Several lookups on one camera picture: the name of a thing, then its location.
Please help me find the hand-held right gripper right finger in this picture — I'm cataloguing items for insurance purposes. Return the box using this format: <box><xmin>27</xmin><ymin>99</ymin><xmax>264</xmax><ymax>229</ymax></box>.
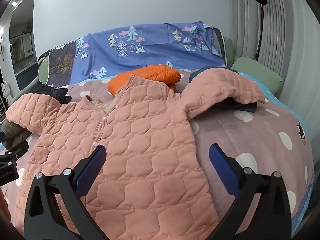
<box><xmin>209</xmin><ymin>144</ymin><xmax>292</xmax><ymax>240</ymax></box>

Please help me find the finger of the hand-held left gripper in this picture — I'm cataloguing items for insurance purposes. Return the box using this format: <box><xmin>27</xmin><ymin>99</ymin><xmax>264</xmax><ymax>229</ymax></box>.
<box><xmin>0</xmin><ymin>141</ymin><xmax>29</xmax><ymax>162</ymax></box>

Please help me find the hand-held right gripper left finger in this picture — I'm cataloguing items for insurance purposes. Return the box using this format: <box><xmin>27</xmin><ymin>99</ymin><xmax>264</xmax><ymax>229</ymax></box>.
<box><xmin>24</xmin><ymin>144</ymin><xmax>107</xmax><ymax>240</ymax></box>

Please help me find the pink quilted jacket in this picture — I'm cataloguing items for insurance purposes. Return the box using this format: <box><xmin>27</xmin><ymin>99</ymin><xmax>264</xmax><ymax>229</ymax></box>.
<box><xmin>5</xmin><ymin>68</ymin><xmax>266</xmax><ymax>240</ymax></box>

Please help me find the brown fluffy garment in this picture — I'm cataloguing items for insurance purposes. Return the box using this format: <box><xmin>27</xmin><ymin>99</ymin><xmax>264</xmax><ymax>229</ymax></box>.
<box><xmin>2</xmin><ymin>119</ymin><xmax>32</xmax><ymax>148</ymax></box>

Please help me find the pink polka-dot blanket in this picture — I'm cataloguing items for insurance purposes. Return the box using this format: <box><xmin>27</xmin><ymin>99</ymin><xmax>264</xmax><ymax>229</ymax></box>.
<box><xmin>0</xmin><ymin>67</ymin><xmax>316</xmax><ymax>233</ymax></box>

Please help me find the white cat figurine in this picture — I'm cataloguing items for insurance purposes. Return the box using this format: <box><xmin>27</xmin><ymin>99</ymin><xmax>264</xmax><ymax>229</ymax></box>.
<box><xmin>0</xmin><ymin>80</ymin><xmax>13</xmax><ymax>105</ymax></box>

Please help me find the dark green garment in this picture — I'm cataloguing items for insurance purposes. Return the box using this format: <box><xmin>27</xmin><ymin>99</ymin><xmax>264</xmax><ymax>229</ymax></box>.
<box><xmin>189</xmin><ymin>66</ymin><xmax>258</xmax><ymax>113</ymax></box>

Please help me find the black garment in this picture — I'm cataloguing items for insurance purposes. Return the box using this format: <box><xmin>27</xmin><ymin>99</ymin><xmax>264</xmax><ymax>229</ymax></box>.
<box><xmin>31</xmin><ymin>83</ymin><xmax>67</xmax><ymax>104</ymax></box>

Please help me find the dark branch-print cloth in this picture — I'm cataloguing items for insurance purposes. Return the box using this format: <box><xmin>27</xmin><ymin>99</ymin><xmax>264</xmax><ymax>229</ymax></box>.
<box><xmin>47</xmin><ymin>41</ymin><xmax>77</xmax><ymax>87</ymax></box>

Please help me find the green pillow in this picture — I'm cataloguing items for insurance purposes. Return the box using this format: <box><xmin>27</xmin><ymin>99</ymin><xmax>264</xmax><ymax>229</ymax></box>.
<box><xmin>230</xmin><ymin>56</ymin><xmax>284</xmax><ymax>98</ymax></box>

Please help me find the orange puffer jacket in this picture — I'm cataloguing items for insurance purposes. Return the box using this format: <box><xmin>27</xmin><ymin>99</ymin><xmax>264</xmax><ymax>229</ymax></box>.
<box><xmin>107</xmin><ymin>64</ymin><xmax>181</xmax><ymax>96</ymax></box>

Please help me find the blue tree-print sheet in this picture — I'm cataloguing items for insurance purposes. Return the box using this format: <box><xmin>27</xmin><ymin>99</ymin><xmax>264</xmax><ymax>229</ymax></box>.
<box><xmin>70</xmin><ymin>21</ymin><xmax>227</xmax><ymax>85</ymax></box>

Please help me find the white pleated curtain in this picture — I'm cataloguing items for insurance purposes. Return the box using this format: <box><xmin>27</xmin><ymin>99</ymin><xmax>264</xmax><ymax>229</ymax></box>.
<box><xmin>231</xmin><ymin>0</ymin><xmax>316</xmax><ymax>105</ymax></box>

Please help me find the black floor lamp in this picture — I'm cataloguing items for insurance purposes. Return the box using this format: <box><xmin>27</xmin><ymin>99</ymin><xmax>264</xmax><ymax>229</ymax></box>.
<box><xmin>252</xmin><ymin>0</ymin><xmax>268</xmax><ymax>61</ymax></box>

